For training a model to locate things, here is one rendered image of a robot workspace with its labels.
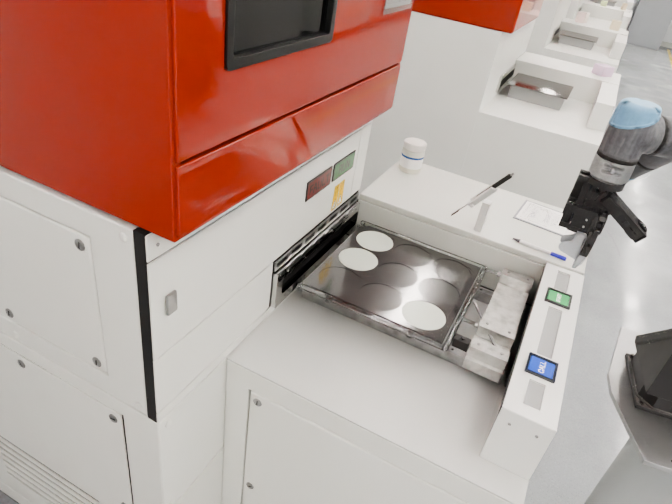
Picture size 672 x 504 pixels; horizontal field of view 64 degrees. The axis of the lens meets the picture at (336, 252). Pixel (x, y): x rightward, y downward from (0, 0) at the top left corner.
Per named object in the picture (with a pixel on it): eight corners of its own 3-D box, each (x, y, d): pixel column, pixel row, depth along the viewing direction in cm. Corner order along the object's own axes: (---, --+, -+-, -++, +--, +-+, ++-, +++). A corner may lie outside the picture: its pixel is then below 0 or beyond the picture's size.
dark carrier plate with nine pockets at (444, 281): (302, 284, 124) (302, 282, 123) (362, 225, 151) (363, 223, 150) (442, 344, 113) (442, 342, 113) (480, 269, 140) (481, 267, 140)
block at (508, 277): (498, 282, 139) (501, 273, 137) (500, 276, 141) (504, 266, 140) (528, 293, 136) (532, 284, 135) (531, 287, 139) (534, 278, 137)
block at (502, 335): (475, 334, 120) (479, 324, 118) (478, 326, 122) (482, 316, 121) (510, 349, 117) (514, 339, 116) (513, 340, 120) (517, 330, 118)
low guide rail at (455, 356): (301, 297, 132) (302, 287, 130) (305, 293, 133) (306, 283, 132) (499, 384, 116) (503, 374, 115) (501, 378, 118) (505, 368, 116)
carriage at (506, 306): (461, 367, 114) (465, 357, 113) (497, 284, 143) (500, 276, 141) (497, 383, 112) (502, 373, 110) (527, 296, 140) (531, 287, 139)
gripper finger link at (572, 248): (551, 259, 119) (567, 224, 114) (579, 269, 117) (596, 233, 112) (549, 266, 116) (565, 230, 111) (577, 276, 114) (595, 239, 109)
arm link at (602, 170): (636, 157, 106) (636, 171, 99) (626, 178, 108) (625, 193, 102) (597, 146, 108) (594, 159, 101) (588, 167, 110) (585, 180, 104)
